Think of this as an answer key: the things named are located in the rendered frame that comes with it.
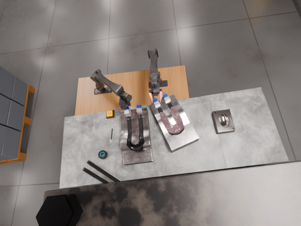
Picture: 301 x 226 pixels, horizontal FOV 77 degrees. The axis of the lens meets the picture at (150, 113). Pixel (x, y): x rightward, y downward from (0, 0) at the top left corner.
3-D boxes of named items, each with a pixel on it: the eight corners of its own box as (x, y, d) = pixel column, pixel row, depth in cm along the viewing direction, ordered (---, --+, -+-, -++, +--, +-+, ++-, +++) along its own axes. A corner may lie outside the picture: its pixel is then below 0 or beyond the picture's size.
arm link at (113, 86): (123, 86, 160) (94, 65, 160) (117, 94, 158) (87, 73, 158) (123, 91, 171) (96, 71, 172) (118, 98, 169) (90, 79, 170)
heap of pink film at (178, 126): (157, 113, 180) (156, 110, 173) (174, 105, 181) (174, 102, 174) (169, 137, 170) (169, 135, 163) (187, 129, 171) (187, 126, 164)
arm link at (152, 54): (159, 74, 152) (157, 44, 163) (148, 75, 153) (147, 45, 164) (161, 81, 164) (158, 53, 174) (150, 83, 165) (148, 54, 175)
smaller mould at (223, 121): (211, 114, 179) (212, 111, 172) (227, 111, 178) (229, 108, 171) (216, 134, 171) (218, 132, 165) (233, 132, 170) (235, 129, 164)
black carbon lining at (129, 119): (126, 117, 182) (124, 113, 173) (143, 114, 181) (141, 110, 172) (129, 153, 169) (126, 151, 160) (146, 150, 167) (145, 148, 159)
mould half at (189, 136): (150, 107, 190) (148, 102, 180) (174, 96, 191) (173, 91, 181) (172, 152, 171) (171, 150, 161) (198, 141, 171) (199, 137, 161)
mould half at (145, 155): (122, 114, 191) (118, 109, 179) (148, 110, 189) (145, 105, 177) (125, 165, 172) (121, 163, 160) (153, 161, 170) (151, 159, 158)
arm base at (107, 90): (109, 89, 196) (109, 83, 198) (91, 91, 198) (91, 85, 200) (112, 92, 203) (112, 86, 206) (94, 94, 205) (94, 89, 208)
